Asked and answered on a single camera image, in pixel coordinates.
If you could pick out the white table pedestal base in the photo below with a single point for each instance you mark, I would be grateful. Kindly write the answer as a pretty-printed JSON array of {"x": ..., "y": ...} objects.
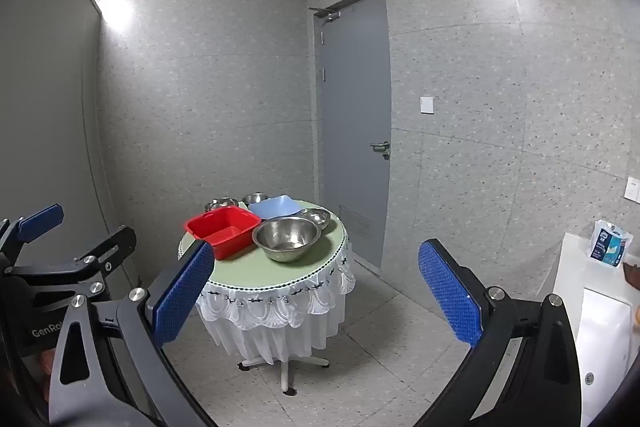
[{"x": 285, "y": 369}]

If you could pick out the red square plate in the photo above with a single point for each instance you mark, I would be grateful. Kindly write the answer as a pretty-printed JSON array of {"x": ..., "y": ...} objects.
[{"x": 220, "y": 232}]

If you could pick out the metal door closer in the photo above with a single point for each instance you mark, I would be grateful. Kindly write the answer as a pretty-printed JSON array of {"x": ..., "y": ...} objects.
[{"x": 325, "y": 13}]

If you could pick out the dark brown object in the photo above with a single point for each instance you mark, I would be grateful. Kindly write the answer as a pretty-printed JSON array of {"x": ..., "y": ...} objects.
[{"x": 632, "y": 274}]

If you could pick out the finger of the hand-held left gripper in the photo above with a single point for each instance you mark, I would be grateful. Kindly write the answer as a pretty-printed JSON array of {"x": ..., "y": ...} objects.
[
  {"x": 107, "y": 249},
  {"x": 42, "y": 219}
]

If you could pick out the green tablecloth with white lace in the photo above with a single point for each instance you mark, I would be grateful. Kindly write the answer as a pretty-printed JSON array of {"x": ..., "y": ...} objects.
[{"x": 300, "y": 279}]

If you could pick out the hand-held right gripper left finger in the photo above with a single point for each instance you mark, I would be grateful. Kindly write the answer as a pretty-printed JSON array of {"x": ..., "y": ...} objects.
[{"x": 182, "y": 294}]

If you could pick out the small steel bowl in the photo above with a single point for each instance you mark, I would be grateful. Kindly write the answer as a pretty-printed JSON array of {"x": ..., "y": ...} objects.
[
  {"x": 316, "y": 218},
  {"x": 255, "y": 198},
  {"x": 221, "y": 204}
]

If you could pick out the blue tissue pack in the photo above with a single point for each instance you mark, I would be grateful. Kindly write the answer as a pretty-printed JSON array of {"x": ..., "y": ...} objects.
[{"x": 610, "y": 244}]

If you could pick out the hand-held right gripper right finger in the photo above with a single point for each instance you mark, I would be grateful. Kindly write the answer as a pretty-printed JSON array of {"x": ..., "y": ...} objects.
[{"x": 450, "y": 297}]

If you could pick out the white wall socket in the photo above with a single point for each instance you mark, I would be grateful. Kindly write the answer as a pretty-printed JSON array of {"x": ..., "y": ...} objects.
[{"x": 633, "y": 189}]

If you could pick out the large steel bowl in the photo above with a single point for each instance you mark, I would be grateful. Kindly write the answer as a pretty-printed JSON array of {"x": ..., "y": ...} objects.
[{"x": 286, "y": 239}]

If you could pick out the white light switch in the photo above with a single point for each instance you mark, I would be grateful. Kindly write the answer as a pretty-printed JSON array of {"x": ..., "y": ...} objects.
[{"x": 426, "y": 105}]

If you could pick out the white sink counter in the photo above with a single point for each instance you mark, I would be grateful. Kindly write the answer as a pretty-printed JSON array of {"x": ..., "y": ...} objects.
[{"x": 600, "y": 337}]

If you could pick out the grey door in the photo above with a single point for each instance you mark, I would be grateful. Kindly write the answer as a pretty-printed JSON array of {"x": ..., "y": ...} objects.
[{"x": 352, "y": 107}]

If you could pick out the blue plate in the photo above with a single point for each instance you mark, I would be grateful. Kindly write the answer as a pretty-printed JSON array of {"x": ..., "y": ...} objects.
[{"x": 272, "y": 207}]

